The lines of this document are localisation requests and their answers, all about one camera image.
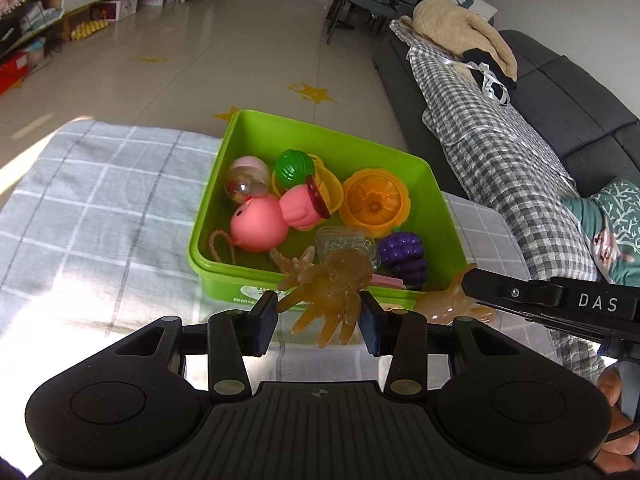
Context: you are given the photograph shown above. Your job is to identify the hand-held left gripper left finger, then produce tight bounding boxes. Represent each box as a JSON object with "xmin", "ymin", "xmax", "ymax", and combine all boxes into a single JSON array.
[{"xmin": 112, "ymin": 290, "xmax": 279, "ymax": 403}]

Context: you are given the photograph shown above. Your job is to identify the black garment with white straps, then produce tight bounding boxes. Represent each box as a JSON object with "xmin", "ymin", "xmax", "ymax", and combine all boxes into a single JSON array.
[{"xmin": 461, "ymin": 49, "xmax": 518, "ymax": 106}]

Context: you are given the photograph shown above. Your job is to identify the grey grid tablecloth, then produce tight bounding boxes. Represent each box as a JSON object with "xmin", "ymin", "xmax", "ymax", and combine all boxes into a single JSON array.
[{"xmin": 0, "ymin": 119, "xmax": 566, "ymax": 466}]

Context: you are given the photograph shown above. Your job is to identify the red box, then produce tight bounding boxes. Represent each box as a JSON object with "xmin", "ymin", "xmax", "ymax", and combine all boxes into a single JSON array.
[{"xmin": 0, "ymin": 50, "xmax": 28, "ymax": 96}]

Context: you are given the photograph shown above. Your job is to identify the clear plastic cup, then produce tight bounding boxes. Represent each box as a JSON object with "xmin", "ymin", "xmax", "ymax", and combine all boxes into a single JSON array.
[{"xmin": 315, "ymin": 226, "xmax": 381, "ymax": 271}]

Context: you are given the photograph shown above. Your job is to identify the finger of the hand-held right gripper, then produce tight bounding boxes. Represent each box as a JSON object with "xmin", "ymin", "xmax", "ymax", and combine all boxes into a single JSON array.
[
  {"xmin": 460, "ymin": 266, "xmax": 566, "ymax": 313},
  {"xmin": 530, "ymin": 310, "xmax": 621, "ymax": 346}
]

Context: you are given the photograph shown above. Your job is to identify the teal floral cushion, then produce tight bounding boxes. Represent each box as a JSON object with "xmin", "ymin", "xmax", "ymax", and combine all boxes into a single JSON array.
[{"xmin": 560, "ymin": 177, "xmax": 640, "ymax": 288}]

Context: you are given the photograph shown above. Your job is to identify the clear plastic storage box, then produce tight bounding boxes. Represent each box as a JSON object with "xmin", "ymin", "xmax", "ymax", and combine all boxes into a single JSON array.
[{"xmin": 25, "ymin": 37, "xmax": 48, "ymax": 68}]

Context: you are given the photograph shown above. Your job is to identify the yellow plastic funnel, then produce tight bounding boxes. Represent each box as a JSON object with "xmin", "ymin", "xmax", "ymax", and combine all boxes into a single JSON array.
[{"xmin": 271, "ymin": 152, "xmax": 345, "ymax": 221}]

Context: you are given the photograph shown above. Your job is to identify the green plastic bin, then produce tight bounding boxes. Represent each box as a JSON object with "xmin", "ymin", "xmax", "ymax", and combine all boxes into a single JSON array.
[{"xmin": 187, "ymin": 109, "xmax": 463, "ymax": 311}]

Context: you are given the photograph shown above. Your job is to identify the pink rubber toy animal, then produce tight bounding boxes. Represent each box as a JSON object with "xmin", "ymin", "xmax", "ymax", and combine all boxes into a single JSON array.
[{"xmin": 207, "ymin": 182, "xmax": 333, "ymax": 263}]

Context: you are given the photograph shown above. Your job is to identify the translucent rubber hand toy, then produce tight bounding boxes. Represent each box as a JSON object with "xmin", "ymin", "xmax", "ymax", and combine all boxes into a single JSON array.
[
  {"xmin": 414, "ymin": 262, "xmax": 497, "ymax": 325},
  {"xmin": 276, "ymin": 247, "xmax": 373, "ymax": 348}
]

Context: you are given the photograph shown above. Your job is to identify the small pink box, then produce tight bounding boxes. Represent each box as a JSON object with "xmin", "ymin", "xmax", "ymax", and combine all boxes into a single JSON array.
[{"xmin": 370, "ymin": 272, "xmax": 407, "ymax": 290}]

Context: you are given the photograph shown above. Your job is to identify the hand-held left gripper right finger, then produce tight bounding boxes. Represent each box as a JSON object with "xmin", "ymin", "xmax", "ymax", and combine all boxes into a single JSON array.
[{"xmin": 359, "ymin": 291, "xmax": 526, "ymax": 403}]

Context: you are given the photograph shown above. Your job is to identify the black speaker box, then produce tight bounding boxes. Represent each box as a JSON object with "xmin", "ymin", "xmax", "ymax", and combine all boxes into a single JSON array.
[{"xmin": 0, "ymin": 22, "xmax": 21, "ymax": 58}]

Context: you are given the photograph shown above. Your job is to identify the dark grey sofa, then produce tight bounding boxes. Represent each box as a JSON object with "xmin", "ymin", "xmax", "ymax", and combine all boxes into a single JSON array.
[{"xmin": 372, "ymin": 2, "xmax": 640, "ymax": 281}]

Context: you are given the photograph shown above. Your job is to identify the pink clear capsule ball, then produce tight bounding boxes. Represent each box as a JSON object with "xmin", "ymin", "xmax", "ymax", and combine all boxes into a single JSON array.
[{"xmin": 224, "ymin": 156, "xmax": 271, "ymax": 206}]

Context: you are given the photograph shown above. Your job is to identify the person's right hand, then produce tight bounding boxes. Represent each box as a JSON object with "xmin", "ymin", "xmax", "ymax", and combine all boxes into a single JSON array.
[{"xmin": 595, "ymin": 364, "xmax": 640, "ymax": 473}]

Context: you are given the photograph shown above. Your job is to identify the row of yellow toys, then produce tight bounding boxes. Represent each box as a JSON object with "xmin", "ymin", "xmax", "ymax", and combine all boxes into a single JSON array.
[{"xmin": 70, "ymin": 19, "xmax": 108, "ymax": 42}]

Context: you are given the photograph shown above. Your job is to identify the beige blanket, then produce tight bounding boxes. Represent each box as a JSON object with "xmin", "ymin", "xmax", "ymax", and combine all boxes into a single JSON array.
[{"xmin": 400, "ymin": 0, "xmax": 518, "ymax": 81}]

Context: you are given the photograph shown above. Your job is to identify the black cable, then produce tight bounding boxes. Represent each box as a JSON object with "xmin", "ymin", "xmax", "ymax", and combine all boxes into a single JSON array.
[{"xmin": 602, "ymin": 417, "xmax": 640, "ymax": 443}]

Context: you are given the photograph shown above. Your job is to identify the orange toy fruit half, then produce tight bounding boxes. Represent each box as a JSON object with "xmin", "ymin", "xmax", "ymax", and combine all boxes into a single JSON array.
[{"xmin": 339, "ymin": 169, "xmax": 412, "ymax": 238}]

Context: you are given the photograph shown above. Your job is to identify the purple toy grapes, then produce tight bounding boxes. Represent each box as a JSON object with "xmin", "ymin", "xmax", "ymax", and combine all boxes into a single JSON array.
[{"xmin": 377, "ymin": 227, "xmax": 428, "ymax": 291}]

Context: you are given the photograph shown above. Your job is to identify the white starfish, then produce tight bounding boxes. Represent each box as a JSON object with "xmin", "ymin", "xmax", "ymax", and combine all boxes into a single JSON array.
[{"xmin": 270, "ymin": 245, "xmax": 316, "ymax": 276}]

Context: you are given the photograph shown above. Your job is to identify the white and pink box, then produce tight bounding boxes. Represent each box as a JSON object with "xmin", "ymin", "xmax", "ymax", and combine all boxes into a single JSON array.
[{"xmin": 90, "ymin": 0, "xmax": 140, "ymax": 22}]

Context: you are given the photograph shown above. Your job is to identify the grey checked blanket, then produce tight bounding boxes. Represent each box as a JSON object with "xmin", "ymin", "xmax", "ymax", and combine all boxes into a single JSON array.
[{"xmin": 390, "ymin": 16, "xmax": 601, "ymax": 283}]

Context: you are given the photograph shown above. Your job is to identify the yellow double star sticker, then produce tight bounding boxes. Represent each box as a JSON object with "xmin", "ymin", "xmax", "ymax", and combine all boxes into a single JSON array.
[{"xmin": 290, "ymin": 82, "xmax": 337, "ymax": 106}]

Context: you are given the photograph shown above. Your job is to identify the green toy melon half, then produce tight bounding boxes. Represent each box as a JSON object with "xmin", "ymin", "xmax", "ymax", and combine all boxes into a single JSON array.
[{"xmin": 274, "ymin": 148, "xmax": 316, "ymax": 192}]

